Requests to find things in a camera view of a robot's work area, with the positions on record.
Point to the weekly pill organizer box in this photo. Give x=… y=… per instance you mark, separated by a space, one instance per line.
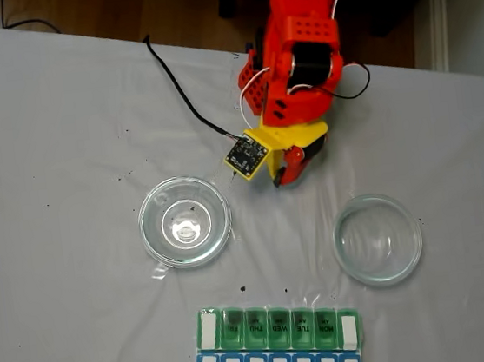
x=209 y=331

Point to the clear glass dish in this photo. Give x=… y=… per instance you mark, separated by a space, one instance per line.
x=209 y=202
x=400 y=224

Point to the clear tape scrap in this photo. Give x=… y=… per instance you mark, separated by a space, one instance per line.
x=158 y=272

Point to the white door trim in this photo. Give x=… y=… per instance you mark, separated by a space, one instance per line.
x=439 y=27

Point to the black camera circuit board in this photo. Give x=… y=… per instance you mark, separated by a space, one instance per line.
x=245 y=155

